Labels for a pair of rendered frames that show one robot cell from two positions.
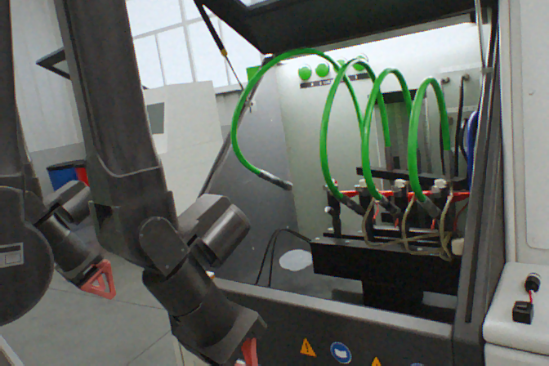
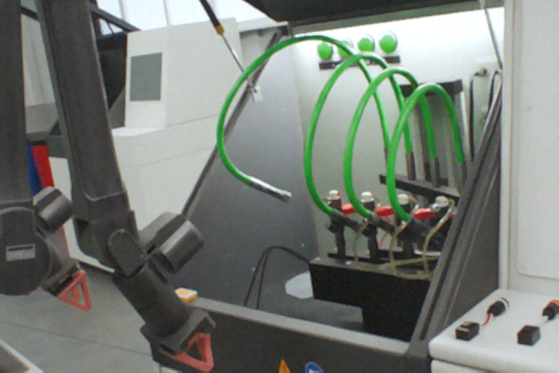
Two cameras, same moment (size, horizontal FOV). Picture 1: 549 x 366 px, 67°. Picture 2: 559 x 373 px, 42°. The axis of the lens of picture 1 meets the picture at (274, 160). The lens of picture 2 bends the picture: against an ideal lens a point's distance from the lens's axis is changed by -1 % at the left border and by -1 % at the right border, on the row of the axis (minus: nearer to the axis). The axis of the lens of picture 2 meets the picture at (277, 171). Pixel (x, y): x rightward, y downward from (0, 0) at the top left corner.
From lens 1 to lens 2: 51 cm
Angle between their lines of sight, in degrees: 7
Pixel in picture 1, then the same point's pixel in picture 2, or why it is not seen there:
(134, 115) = (105, 153)
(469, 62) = not seen: hidden behind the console
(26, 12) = not seen: outside the picture
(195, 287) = (153, 286)
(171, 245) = (133, 252)
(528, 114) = (524, 131)
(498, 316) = (447, 335)
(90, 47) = (74, 107)
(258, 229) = (261, 246)
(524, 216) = (517, 240)
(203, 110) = (220, 65)
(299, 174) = (319, 178)
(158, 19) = not seen: outside the picture
